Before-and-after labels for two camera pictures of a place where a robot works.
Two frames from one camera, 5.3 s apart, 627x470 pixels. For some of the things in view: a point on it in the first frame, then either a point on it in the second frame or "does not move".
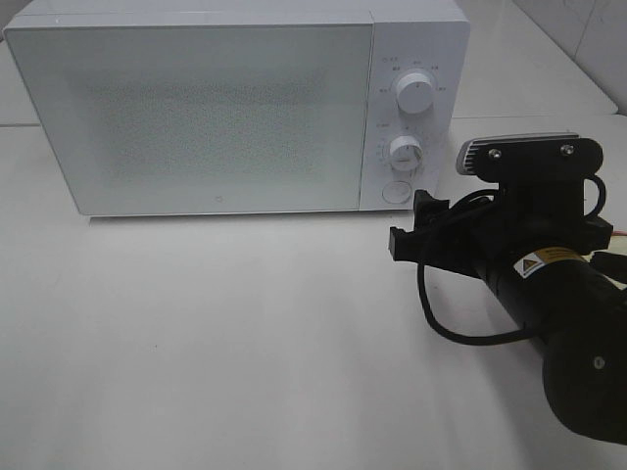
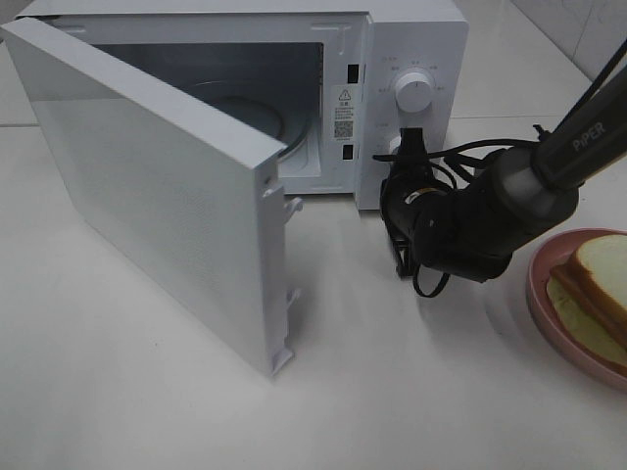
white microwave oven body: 247,107 does not move
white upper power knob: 414,92 does not move
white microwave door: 149,118 -> 185,195
